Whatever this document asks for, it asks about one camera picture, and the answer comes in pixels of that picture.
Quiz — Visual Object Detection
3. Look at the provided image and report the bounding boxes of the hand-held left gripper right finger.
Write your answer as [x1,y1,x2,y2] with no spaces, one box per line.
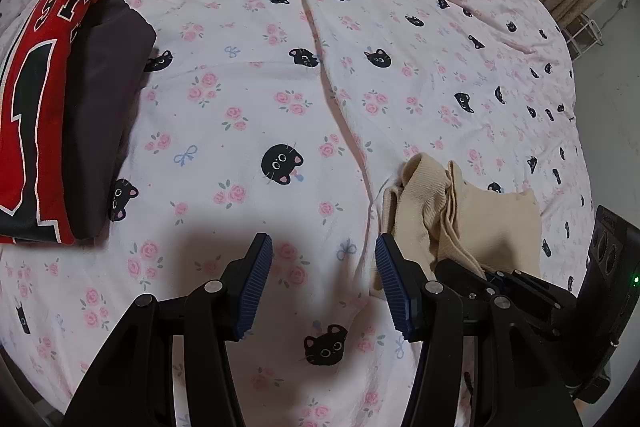
[374,233,586,427]

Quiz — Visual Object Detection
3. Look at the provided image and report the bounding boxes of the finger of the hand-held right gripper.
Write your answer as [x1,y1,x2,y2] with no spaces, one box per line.
[434,258,506,298]
[500,271,582,341]

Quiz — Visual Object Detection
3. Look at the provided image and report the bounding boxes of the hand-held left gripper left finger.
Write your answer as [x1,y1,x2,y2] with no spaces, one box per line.
[60,232,275,427]

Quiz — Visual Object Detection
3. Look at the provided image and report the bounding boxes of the beige knit pants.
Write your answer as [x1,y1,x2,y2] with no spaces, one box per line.
[382,152,543,280]

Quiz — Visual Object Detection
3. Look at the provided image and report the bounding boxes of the pink cat print quilt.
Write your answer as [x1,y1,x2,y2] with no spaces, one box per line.
[0,0,596,427]

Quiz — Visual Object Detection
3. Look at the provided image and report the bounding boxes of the red sports jersey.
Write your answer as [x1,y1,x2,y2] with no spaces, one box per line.
[0,0,127,245]

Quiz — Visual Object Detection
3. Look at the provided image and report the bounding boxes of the white shelf rack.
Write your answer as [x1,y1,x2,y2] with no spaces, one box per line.
[562,14,603,60]

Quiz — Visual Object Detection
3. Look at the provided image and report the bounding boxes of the dark grey folded garment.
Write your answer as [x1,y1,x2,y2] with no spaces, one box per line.
[60,0,157,240]

